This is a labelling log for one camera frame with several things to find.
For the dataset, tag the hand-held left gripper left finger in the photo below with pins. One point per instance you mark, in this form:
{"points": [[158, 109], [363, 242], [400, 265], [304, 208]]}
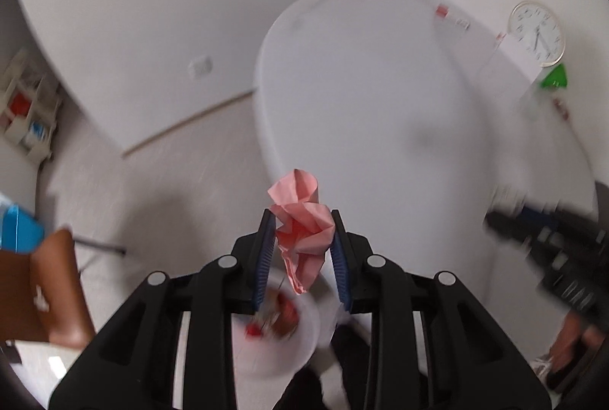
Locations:
{"points": [[265, 262]]}

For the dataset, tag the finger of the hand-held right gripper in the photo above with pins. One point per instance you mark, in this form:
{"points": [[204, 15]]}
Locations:
{"points": [[516, 224]]}

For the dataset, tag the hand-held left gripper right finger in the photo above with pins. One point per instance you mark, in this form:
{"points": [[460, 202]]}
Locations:
{"points": [[340, 267]]}

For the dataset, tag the pink paper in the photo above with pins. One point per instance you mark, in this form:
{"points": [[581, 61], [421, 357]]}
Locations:
{"points": [[304, 224]]}

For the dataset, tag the brown snack packet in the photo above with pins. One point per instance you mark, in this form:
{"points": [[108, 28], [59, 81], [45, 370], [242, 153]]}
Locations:
{"points": [[287, 314]]}

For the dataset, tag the small red paper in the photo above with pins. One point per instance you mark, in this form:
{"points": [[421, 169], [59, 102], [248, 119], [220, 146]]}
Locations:
{"points": [[253, 330]]}

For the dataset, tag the white round waste bin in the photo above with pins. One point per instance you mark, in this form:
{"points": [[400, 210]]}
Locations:
{"points": [[304, 336]]}

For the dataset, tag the person's right forearm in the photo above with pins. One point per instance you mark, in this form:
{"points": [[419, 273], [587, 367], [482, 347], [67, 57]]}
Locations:
{"points": [[566, 379]]}

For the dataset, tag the person's right hand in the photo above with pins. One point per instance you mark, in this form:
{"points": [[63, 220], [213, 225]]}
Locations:
{"points": [[568, 341]]}

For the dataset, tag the green plastic object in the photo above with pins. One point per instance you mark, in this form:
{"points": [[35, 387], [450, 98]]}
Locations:
{"points": [[554, 78]]}

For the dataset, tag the white paper sheet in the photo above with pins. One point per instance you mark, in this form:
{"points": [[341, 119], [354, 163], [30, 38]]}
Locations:
{"points": [[509, 62]]}

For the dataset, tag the brown wooden chair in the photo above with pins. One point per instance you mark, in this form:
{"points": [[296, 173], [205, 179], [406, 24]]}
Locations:
{"points": [[52, 276]]}

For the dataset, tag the small red label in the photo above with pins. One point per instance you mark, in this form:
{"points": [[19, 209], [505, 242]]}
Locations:
{"points": [[442, 11]]}

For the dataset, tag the blue plastic bin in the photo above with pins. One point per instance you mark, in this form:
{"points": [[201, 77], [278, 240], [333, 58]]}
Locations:
{"points": [[19, 227]]}

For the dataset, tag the blue and white pack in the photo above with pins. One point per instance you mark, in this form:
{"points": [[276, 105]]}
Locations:
{"points": [[37, 133]]}

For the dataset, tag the white shelf cart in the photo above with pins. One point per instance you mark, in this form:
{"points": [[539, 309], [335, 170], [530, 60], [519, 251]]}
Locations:
{"points": [[45, 105]]}

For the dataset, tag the red plastic bag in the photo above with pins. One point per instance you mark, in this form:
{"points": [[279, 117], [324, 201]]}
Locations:
{"points": [[19, 102]]}

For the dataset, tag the white wall clock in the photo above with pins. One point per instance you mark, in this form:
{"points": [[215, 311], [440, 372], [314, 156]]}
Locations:
{"points": [[535, 31]]}

